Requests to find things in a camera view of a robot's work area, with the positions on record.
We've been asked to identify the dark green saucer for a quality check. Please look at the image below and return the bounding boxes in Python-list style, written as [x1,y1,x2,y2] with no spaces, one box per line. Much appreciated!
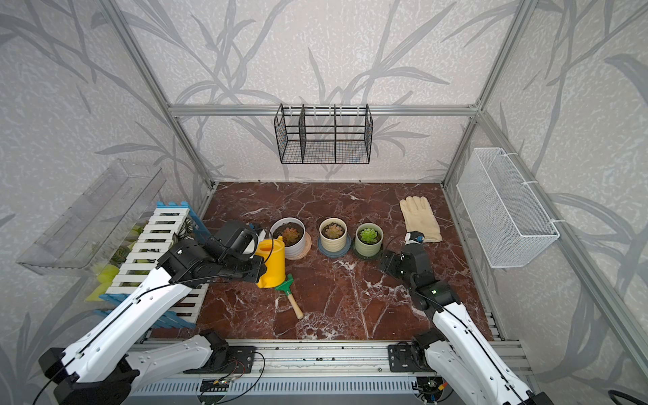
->
[351,246,384,261]

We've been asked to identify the white pot orange succulent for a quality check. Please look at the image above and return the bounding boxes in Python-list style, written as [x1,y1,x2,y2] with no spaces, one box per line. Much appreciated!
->
[270,217,305,248]

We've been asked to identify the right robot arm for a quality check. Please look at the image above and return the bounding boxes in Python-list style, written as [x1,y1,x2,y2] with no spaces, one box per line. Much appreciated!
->
[380,242,552,404]

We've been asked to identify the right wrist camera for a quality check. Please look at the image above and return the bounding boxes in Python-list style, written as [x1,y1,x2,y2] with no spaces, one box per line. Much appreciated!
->
[405,231,425,245]

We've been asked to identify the black wire basket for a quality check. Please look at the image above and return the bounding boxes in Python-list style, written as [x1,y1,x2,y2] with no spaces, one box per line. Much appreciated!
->
[273,105,374,165]

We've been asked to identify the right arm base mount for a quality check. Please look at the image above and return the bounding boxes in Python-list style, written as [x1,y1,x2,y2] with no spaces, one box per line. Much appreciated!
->
[387,342,433,373]

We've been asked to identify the cream pot pink succulent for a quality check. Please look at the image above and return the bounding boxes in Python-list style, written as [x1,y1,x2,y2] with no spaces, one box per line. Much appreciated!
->
[319,218,347,252]

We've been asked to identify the green toy rake wooden handle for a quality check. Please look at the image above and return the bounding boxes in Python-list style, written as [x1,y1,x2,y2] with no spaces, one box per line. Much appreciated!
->
[275,274,304,320]

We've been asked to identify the clear acrylic shelf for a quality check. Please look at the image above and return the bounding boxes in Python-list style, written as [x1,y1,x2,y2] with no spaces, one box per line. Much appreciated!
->
[17,159,165,277]

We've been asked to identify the artificial leafy plants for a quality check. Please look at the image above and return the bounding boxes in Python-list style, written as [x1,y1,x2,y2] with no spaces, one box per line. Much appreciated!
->
[84,217,198,303]

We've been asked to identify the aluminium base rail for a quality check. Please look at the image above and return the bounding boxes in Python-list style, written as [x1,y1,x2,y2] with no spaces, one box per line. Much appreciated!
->
[105,337,533,380]

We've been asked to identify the cream gardening glove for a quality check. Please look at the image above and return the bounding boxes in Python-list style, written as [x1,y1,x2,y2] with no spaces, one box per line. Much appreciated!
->
[399,197,442,243]

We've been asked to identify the green pot green succulent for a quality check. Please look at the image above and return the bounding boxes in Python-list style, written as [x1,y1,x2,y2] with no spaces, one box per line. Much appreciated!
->
[354,223,384,256]

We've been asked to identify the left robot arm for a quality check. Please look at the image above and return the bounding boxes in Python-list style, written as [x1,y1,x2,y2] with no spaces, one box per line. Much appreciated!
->
[39,220,267,404]

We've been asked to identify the pink saucer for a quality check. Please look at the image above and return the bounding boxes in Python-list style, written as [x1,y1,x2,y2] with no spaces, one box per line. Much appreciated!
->
[285,232,312,261]

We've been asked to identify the blue-grey saucer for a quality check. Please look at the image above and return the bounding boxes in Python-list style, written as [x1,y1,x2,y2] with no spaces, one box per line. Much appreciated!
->
[317,236,353,258]

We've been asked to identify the white mesh basket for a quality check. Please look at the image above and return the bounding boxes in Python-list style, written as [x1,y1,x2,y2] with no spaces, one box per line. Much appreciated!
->
[457,148,560,268]

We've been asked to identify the yellow plastic watering can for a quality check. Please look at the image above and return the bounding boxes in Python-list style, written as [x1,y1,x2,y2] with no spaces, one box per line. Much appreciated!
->
[255,236,286,289]

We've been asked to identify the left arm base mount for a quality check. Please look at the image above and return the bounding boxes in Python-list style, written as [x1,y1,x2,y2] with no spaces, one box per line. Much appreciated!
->
[185,346,256,375]

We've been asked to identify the white and blue picket crate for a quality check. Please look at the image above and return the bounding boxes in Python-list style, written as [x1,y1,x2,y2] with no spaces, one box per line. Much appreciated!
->
[86,202,210,329]

